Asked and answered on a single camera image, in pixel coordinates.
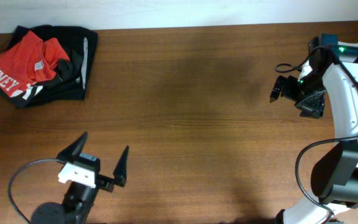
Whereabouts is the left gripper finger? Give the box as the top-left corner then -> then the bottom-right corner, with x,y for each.
113,146 -> 129,187
56,131 -> 88,162

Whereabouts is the red t-shirt white lettering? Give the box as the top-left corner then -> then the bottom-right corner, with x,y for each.
0,31 -> 70,98

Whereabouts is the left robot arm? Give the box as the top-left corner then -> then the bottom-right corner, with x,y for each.
30,133 -> 129,224

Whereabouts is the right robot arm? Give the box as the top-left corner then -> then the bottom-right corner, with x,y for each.
270,34 -> 358,224

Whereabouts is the black folded clothes pile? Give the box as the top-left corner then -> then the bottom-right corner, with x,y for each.
0,25 -> 98,108

